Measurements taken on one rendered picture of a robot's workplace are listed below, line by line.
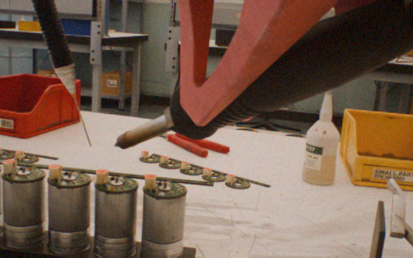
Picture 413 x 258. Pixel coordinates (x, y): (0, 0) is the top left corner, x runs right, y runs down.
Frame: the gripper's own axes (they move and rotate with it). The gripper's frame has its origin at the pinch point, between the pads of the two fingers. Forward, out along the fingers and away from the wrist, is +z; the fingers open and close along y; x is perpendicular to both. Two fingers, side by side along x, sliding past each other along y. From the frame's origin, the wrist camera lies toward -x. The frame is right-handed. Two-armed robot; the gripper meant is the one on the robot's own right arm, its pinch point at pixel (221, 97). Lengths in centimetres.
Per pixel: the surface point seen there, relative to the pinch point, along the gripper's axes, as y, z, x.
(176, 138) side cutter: -22.7, 26.5, -23.3
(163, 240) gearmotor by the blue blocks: -2.0, 11.0, -1.0
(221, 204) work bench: -14.7, 18.6, -7.3
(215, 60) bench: -159, 107, -153
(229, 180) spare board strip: -18.9, 20.1, -10.7
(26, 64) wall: -175, 299, -417
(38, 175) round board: 2.7, 11.7, -7.7
